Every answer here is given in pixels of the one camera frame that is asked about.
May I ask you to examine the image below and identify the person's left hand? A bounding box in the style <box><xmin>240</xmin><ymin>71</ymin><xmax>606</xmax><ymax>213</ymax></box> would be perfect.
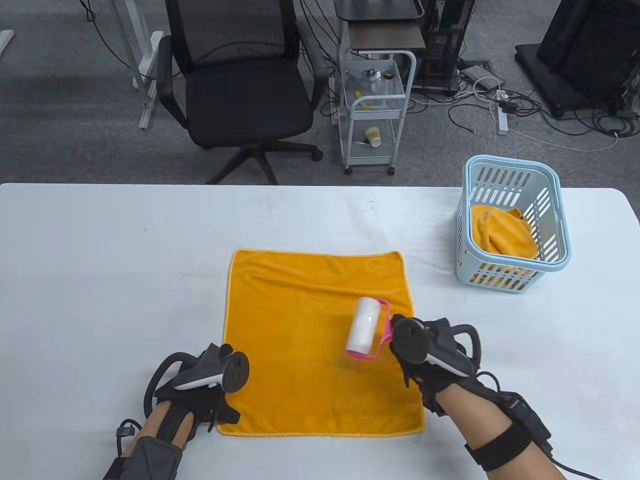
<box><xmin>150</xmin><ymin>342</ymin><xmax>250</xmax><ymax>451</ymax></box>

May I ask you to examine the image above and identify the black computer tower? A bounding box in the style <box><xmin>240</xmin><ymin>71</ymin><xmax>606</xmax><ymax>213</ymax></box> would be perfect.
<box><xmin>412</xmin><ymin>0</ymin><xmax>476</xmax><ymax>96</ymax></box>

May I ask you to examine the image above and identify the white power strip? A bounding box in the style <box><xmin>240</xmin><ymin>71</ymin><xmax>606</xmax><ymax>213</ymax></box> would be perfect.
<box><xmin>496</xmin><ymin>89</ymin><xmax>510</xmax><ymax>136</ymax></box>

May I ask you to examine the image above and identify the light blue plastic basket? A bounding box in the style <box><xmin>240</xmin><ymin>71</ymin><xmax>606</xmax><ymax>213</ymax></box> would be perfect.
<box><xmin>456</xmin><ymin>155</ymin><xmax>572</xmax><ymax>294</ymax></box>

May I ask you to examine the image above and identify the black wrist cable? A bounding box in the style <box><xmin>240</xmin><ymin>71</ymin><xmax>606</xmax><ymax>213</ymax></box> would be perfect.
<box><xmin>545</xmin><ymin>445</ymin><xmax>603</xmax><ymax>480</ymax></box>

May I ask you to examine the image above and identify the white desk leg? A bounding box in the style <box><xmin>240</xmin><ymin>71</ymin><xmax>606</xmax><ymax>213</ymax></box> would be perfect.
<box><xmin>107</xmin><ymin>0</ymin><xmax>166</xmax><ymax>130</ymax></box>

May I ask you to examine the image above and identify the black and white hand controller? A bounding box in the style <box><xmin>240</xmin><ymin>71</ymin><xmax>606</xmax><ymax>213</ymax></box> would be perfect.
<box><xmin>392</xmin><ymin>316</ymin><xmax>482</xmax><ymax>378</ymax></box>
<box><xmin>144</xmin><ymin>342</ymin><xmax>250</xmax><ymax>418</ymax></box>

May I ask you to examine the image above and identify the black wrist camera strap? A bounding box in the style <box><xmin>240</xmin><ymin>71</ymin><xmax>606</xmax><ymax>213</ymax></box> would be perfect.
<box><xmin>465</xmin><ymin>392</ymin><xmax>553</xmax><ymax>472</ymax></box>
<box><xmin>104</xmin><ymin>420</ymin><xmax>183</xmax><ymax>480</ymax></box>

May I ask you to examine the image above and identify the grey power adapter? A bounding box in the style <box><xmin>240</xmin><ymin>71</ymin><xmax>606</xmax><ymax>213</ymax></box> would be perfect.
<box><xmin>460</xmin><ymin>65</ymin><xmax>506</xmax><ymax>92</ymax></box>

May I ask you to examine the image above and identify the person's left forearm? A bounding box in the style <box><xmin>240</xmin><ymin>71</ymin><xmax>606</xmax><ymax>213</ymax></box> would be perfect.
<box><xmin>102</xmin><ymin>400</ymin><xmax>198</xmax><ymax>480</ymax></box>

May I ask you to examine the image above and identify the black tray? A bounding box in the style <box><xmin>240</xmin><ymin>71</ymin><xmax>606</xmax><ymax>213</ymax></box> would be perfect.
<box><xmin>334</xmin><ymin>0</ymin><xmax>425</xmax><ymax>22</ymax></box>

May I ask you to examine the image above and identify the person's right hand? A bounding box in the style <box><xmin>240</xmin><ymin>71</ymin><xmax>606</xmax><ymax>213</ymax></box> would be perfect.
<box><xmin>390</xmin><ymin>314</ymin><xmax>501</xmax><ymax>417</ymax></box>

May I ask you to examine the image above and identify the pink lint roller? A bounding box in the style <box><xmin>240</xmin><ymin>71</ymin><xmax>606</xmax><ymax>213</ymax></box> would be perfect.
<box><xmin>346</xmin><ymin>297</ymin><xmax>396</xmax><ymax>360</ymax></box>

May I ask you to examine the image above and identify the white rolling cart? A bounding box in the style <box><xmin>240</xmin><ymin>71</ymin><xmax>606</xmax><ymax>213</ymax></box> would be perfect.
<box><xmin>338</xmin><ymin>50</ymin><xmax>417</xmax><ymax>176</ymax></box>

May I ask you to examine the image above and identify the person's right forearm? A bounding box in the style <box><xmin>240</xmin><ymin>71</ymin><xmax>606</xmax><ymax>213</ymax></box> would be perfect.
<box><xmin>437</xmin><ymin>382</ymin><xmax>568</xmax><ymax>480</ymax></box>

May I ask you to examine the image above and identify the black office chair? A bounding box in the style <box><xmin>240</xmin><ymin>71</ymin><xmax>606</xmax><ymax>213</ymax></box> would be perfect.
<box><xmin>156</xmin><ymin>0</ymin><xmax>325</xmax><ymax>186</ymax></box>

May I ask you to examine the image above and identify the black display stand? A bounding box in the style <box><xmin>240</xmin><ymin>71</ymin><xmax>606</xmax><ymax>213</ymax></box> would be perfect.
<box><xmin>515</xmin><ymin>0</ymin><xmax>640</xmax><ymax>119</ymax></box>

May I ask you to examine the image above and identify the white floor cable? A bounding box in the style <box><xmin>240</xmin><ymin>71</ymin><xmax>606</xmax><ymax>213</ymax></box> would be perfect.
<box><xmin>507</xmin><ymin>127</ymin><xmax>621</xmax><ymax>152</ymax></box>

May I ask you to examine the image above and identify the brown shelf board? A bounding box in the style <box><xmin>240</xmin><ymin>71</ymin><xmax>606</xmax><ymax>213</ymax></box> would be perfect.
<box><xmin>347</xmin><ymin>21</ymin><xmax>427</xmax><ymax>51</ymax></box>

